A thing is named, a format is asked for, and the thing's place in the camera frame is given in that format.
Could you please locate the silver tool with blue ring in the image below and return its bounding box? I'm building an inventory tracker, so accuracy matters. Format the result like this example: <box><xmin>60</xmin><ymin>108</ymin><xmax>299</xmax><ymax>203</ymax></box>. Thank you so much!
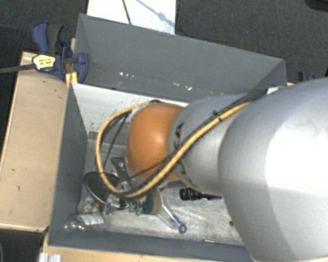
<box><xmin>156</xmin><ymin>201</ymin><xmax>192</xmax><ymax>235</ymax></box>

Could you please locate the white black-speckled object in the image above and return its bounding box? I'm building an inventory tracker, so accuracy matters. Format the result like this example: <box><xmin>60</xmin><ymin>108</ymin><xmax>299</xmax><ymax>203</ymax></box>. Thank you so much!
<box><xmin>77</xmin><ymin>196</ymin><xmax>101</xmax><ymax>215</ymax></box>

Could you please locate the dark grey round dish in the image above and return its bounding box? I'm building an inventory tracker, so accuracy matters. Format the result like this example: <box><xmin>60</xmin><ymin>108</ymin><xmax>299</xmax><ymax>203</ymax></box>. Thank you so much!
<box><xmin>79</xmin><ymin>169</ymin><xmax>121</xmax><ymax>207</ymax></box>

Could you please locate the pale wood board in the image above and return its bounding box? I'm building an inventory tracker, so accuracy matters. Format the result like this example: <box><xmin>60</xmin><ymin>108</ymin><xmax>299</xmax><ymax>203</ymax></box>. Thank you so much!
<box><xmin>0</xmin><ymin>49</ymin><xmax>79</xmax><ymax>238</ymax></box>

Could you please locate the clear glass thing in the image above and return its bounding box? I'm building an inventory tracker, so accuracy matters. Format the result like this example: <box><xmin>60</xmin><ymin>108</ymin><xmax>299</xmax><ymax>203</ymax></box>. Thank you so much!
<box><xmin>63</xmin><ymin>208</ymin><xmax>106</xmax><ymax>238</ymax></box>

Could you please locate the black cylinder on white bracket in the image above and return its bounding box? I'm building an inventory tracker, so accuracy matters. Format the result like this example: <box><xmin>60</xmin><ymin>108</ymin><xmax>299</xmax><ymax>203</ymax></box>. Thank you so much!
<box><xmin>147</xmin><ymin>181</ymin><xmax>224</xmax><ymax>227</ymax></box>

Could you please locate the grey metal bin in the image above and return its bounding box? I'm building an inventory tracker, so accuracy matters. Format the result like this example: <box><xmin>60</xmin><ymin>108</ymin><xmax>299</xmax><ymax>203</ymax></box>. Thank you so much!
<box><xmin>39</xmin><ymin>12</ymin><xmax>294</xmax><ymax>262</ymax></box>

